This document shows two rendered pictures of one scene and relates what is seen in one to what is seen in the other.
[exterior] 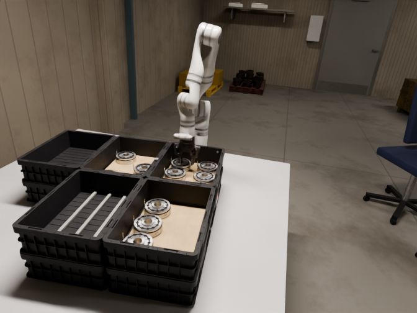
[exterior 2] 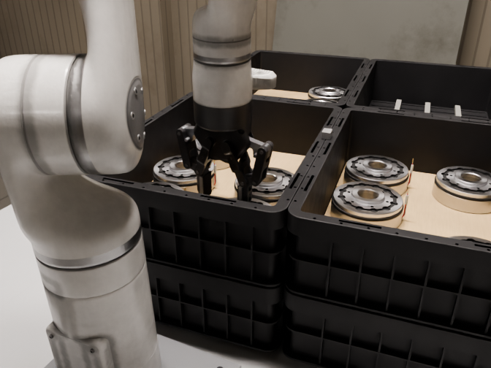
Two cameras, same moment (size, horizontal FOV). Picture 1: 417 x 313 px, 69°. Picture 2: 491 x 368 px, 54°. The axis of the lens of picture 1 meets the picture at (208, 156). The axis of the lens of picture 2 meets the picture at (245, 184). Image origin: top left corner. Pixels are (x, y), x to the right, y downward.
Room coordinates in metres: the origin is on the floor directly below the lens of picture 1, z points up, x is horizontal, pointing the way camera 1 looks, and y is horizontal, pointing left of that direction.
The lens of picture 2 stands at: (1.95, 0.27, 1.21)
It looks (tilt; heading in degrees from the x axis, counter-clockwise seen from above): 28 degrees down; 193
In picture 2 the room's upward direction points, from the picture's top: straight up
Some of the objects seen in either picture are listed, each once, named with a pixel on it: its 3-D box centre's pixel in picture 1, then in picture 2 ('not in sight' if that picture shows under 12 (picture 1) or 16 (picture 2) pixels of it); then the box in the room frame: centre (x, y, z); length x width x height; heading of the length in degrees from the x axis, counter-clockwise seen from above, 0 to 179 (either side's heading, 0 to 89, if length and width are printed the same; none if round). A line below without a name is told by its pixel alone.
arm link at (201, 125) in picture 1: (201, 115); (71, 162); (1.63, 0.06, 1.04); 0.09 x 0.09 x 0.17; 12
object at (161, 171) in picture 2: (204, 176); (184, 168); (1.27, 0.01, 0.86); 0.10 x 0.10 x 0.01
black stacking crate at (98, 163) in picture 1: (130, 164); (421, 202); (1.31, 0.38, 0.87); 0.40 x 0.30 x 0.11; 173
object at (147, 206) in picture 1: (157, 205); not in sight; (1.00, 0.19, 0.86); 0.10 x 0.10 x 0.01
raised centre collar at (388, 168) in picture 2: not in sight; (377, 166); (1.20, 0.32, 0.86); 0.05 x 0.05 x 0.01
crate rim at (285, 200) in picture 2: (189, 163); (225, 142); (1.28, 0.09, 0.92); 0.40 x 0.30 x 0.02; 173
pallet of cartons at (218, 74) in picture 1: (201, 80); not in sight; (6.78, 0.26, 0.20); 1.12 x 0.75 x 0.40; 167
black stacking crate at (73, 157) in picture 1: (72, 157); not in sight; (1.35, 0.68, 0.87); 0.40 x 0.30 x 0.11; 173
